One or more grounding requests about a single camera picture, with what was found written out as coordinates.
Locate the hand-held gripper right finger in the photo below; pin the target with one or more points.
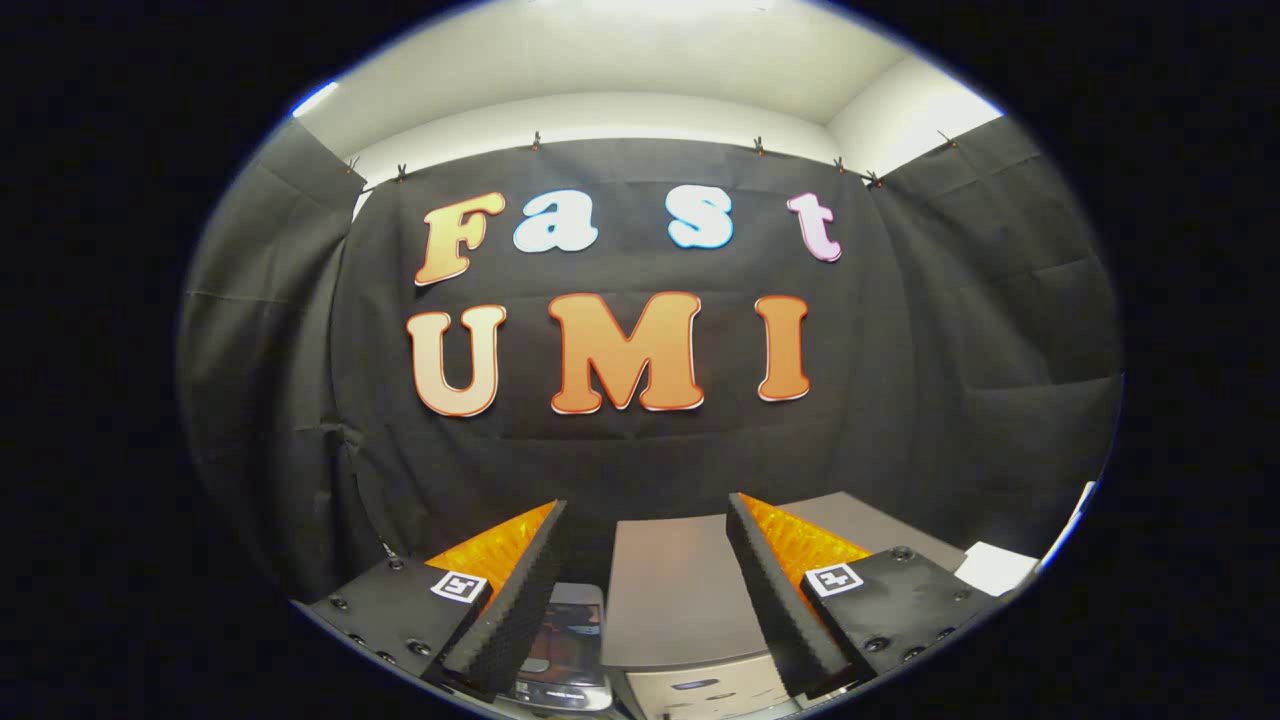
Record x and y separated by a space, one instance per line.
775 610

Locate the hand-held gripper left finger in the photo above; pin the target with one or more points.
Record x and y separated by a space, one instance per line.
525 600

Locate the transparent washing machine lid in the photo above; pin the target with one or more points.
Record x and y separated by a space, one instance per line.
572 640

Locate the small grey washing machine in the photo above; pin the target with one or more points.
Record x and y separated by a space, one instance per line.
570 702

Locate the grey drawer cabinet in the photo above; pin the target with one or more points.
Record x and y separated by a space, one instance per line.
680 590

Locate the black backdrop cloth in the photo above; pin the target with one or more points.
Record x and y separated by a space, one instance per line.
650 450

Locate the row of small cloth clips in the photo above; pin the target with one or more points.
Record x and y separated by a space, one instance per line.
536 141

